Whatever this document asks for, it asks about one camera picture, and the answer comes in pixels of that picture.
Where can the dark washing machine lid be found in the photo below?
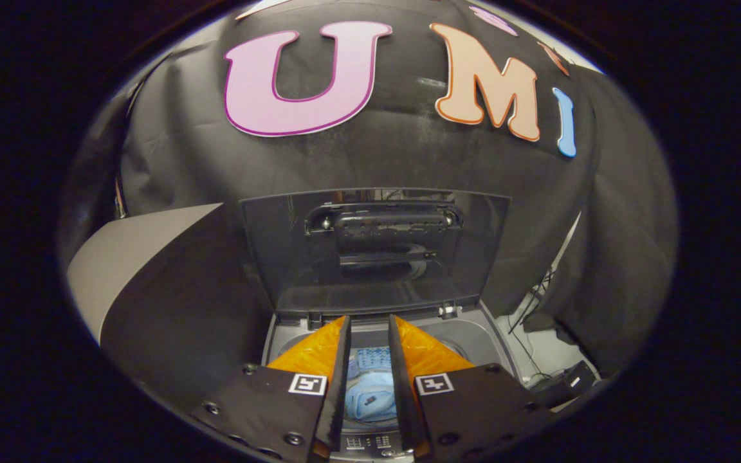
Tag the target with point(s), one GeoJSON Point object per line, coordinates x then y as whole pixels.
{"type": "Point", "coordinates": [293, 257]}

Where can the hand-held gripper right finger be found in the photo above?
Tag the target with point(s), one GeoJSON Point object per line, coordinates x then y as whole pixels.
{"type": "Point", "coordinates": [401, 386]}

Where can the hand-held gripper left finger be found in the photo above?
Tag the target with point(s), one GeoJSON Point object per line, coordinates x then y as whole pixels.
{"type": "Point", "coordinates": [337, 386]}

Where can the light blue shirt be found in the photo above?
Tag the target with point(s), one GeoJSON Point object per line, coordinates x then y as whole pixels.
{"type": "Point", "coordinates": [370, 399]}

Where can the grey washing machine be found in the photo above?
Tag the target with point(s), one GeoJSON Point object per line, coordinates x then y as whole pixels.
{"type": "Point", "coordinates": [493, 341]}

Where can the black backdrop cloth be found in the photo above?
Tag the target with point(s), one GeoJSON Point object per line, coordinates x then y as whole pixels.
{"type": "Point", "coordinates": [396, 161]}

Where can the black box with white label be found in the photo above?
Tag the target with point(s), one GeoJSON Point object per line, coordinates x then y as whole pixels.
{"type": "Point", "coordinates": [567, 386]}

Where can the dark and beige cabinet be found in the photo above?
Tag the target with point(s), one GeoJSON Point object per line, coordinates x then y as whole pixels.
{"type": "Point", "coordinates": [177, 289]}

